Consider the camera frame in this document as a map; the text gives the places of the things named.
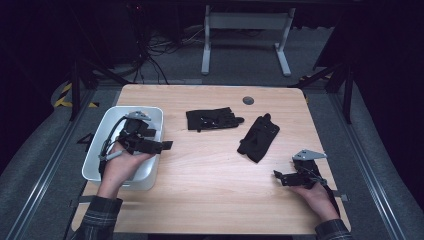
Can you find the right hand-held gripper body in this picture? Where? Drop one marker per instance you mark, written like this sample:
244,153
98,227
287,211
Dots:
305,170

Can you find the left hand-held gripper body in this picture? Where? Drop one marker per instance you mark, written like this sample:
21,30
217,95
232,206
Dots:
135,131

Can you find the white plastic bin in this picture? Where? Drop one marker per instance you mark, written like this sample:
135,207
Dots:
151,116

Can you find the person's right hand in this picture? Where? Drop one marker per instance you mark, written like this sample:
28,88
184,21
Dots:
316,200

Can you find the person's left hand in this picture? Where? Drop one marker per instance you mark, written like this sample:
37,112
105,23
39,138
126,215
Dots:
123,170

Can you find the black glove with closed fingers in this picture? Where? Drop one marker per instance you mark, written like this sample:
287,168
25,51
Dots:
258,139

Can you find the grey tape strip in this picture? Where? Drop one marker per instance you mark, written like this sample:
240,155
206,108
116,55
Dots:
342,196

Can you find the black glove with spread fingers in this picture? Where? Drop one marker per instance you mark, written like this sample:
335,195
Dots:
210,119

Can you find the black metal stand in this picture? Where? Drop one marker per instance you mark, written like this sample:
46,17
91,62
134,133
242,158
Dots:
76,90
348,93

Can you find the yellow black hazard floor tape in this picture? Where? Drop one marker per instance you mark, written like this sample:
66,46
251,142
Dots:
63,98

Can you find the grey round table grommet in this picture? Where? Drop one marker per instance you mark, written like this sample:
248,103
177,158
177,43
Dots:
248,100

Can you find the aluminium floor rail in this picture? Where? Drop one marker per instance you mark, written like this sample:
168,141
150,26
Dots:
370,173
43,173

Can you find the grey metal desk frame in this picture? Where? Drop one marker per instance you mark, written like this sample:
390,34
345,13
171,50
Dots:
246,21

